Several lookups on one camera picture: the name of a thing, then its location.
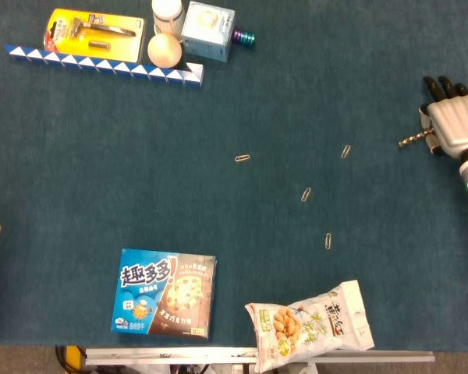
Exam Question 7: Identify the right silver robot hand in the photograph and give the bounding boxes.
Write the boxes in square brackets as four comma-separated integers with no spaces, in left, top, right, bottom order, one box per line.
[418,75,468,160]

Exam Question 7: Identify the yellow object under table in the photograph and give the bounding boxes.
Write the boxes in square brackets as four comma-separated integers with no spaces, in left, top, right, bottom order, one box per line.
[65,345,83,368]

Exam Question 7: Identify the blue chocolate cookie box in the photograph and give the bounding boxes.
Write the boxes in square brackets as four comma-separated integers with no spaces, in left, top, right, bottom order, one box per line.
[111,248,217,340]

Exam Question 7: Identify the blue white snake puzzle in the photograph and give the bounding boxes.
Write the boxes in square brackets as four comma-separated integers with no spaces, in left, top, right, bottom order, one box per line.
[4,44,204,87]

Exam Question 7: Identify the yellow razor blister pack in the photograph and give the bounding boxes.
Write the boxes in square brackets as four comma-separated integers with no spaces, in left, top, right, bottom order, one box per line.
[43,8,146,63]

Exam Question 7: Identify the rainbow metal spring toy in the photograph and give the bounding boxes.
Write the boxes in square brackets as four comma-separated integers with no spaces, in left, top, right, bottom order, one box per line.
[232,27,257,46]

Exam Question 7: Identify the teal felt table cloth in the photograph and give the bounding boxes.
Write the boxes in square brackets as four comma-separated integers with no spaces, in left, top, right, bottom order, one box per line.
[0,0,468,351]

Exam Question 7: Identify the white peanut snack bag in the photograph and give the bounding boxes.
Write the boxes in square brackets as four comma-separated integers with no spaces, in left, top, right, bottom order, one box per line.
[244,279,376,374]

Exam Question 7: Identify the cream white ball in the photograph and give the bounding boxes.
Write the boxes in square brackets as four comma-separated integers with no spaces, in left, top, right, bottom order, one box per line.
[147,33,183,67]

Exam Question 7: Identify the light blue cardboard box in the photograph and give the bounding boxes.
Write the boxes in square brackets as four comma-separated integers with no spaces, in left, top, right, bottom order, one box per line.
[180,1,236,63]

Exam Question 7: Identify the white plastic bottle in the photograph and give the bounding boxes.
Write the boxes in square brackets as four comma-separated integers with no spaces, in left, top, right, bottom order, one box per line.
[151,0,186,40]

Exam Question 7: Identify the aluminium frame rail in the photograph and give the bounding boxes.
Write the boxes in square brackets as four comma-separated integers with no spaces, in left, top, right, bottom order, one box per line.
[84,348,436,366]

